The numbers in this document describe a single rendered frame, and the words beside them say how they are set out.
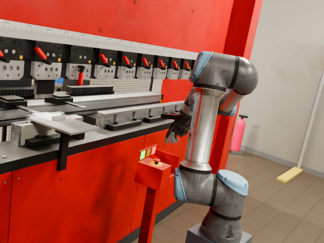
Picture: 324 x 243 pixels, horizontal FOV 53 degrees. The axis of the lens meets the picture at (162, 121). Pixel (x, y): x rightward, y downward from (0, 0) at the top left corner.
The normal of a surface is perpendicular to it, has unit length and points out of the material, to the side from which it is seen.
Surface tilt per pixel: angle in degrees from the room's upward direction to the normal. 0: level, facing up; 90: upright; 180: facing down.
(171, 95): 90
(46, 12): 90
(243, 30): 90
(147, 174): 90
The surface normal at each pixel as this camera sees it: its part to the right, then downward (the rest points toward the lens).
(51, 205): 0.85, 0.25
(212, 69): -0.05, 0.09
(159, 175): -0.46, 0.12
